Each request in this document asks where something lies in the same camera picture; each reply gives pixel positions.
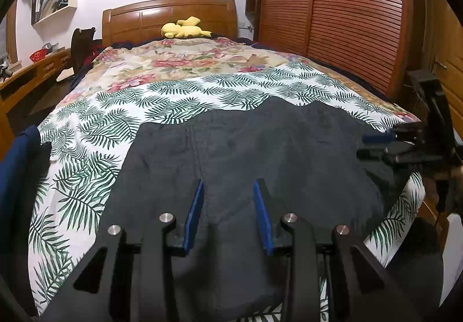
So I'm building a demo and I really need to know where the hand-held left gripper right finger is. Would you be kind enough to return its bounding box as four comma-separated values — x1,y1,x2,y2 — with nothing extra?
252,178,424,322

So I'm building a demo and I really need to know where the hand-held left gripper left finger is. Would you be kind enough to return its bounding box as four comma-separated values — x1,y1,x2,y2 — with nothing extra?
40,179,205,322

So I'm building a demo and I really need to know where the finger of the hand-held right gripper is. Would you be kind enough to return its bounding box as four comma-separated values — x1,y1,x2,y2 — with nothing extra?
362,128,398,144
356,146,400,165

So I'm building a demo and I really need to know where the black jacket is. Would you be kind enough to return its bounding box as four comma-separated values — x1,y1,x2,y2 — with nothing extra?
98,97,411,319

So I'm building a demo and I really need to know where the wooden door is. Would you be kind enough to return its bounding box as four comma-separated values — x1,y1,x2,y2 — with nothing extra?
421,0,463,120

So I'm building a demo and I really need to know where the wooden slatted wardrobe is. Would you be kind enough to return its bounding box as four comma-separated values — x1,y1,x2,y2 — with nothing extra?
245,0,415,98

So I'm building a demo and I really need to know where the leaf print bed sheet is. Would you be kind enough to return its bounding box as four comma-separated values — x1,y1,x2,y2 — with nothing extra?
28,62,425,322

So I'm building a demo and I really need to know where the floral blanket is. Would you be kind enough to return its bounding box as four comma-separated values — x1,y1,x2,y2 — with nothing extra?
60,36,424,124

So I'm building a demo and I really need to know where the navy blue garment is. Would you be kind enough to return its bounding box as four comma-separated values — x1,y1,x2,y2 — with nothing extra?
0,125,51,308

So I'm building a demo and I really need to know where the yellow plush toy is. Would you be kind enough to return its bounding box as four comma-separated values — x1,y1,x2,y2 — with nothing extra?
161,16,212,39

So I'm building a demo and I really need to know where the dark wooden chair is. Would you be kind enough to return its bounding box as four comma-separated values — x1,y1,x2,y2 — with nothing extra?
70,27,96,78

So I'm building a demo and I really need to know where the wooden bed headboard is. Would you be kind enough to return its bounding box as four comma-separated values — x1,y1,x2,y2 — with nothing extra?
102,0,238,46

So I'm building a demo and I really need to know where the wooden desk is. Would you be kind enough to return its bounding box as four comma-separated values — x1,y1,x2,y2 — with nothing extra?
0,47,73,149

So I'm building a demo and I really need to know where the black binder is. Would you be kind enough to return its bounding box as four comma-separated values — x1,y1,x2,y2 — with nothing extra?
32,0,46,24

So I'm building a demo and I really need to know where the wooden window frame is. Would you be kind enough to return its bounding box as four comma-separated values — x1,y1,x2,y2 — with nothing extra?
5,0,19,64

